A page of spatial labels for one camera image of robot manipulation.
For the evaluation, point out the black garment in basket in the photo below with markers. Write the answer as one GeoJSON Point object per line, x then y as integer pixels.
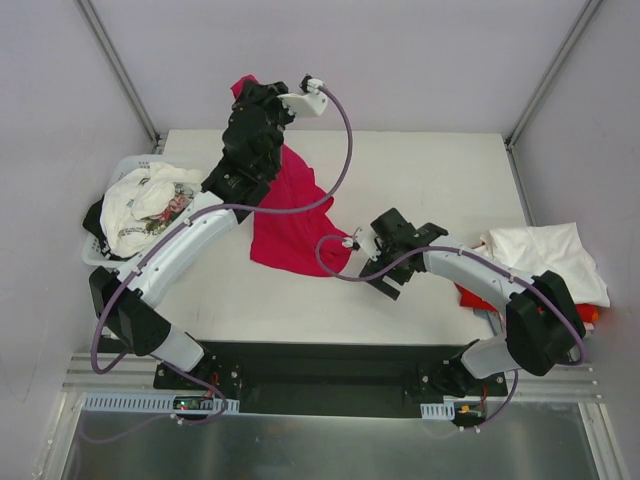
{"type": "Point", "coordinates": [92, 220]}

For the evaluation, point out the white slotted cable duct left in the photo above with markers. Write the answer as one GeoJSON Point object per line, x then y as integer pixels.
{"type": "Point", "coordinates": [158, 403]}

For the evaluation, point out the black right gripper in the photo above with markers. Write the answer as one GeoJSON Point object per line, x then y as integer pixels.
{"type": "Point", "coordinates": [382, 270]}

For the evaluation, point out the magenta t-shirt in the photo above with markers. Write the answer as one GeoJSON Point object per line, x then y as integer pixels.
{"type": "Point", "coordinates": [287, 242]}

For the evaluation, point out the white slotted cable duct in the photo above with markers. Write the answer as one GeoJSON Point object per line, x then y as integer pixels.
{"type": "Point", "coordinates": [158, 403]}
{"type": "Point", "coordinates": [444, 411]}

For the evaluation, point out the white slotted cable duct right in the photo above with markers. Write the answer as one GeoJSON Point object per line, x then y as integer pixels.
{"type": "Point", "coordinates": [444, 411]}

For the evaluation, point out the white folded t-shirt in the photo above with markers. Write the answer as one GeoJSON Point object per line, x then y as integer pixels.
{"type": "Point", "coordinates": [557, 248]}

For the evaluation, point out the red folded t-shirt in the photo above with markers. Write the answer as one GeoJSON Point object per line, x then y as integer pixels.
{"type": "Point", "coordinates": [470, 300]}

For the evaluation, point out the white floral print t-shirt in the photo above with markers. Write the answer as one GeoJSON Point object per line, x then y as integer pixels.
{"type": "Point", "coordinates": [141, 205]}

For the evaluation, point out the white plastic laundry basket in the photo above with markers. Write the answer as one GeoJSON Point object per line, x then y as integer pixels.
{"type": "Point", "coordinates": [95, 251]}

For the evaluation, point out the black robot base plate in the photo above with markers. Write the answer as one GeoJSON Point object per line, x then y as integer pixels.
{"type": "Point", "coordinates": [380, 381]}

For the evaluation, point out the aluminium frame post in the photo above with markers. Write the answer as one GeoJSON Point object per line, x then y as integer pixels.
{"type": "Point", "coordinates": [580, 24]}
{"type": "Point", "coordinates": [99, 32]}

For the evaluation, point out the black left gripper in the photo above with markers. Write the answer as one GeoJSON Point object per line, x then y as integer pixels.
{"type": "Point", "coordinates": [261, 93]}

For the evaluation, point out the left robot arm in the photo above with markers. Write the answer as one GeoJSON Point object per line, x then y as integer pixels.
{"type": "Point", "coordinates": [125, 299]}

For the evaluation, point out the aluminium frame post right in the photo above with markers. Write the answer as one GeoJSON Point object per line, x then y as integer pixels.
{"type": "Point", "coordinates": [580, 24]}

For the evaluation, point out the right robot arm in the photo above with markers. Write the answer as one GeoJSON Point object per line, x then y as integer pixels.
{"type": "Point", "coordinates": [542, 323]}

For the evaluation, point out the aluminium frame post left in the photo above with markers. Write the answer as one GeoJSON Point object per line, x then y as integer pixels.
{"type": "Point", "coordinates": [99, 32]}

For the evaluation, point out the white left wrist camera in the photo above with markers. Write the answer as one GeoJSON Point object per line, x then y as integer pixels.
{"type": "Point", "coordinates": [311, 102]}

